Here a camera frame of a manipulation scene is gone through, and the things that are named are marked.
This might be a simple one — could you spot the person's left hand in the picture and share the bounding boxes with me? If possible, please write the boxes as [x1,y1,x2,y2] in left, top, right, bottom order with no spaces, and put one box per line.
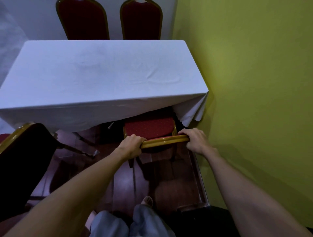
[117,134,147,162]

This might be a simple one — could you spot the person's right hand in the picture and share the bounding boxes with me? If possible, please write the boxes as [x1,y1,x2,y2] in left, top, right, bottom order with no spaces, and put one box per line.
[178,128,219,157]

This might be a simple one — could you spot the red dotted gold-framed chair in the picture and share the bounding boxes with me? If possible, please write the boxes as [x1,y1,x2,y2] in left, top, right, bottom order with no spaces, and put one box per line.
[123,114,190,169]

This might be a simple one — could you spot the person's left forearm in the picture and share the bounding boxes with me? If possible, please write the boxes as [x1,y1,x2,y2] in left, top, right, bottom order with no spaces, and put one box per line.
[0,148,130,237]

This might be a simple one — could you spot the person's right forearm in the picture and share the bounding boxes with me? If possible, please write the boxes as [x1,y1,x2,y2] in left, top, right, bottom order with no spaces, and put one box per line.
[203,149,313,237]

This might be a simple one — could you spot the beige shoe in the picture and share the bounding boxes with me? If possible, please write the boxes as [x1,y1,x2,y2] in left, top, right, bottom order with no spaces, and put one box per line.
[141,196,154,208]
[85,211,97,231]

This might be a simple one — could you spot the white tablecloth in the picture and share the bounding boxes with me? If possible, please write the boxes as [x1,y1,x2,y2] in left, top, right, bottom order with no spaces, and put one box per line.
[0,40,209,134]
[0,0,29,86]

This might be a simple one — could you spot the light blue jeans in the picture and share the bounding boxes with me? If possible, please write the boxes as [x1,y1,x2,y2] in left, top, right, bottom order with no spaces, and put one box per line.
[89,204,176,237]

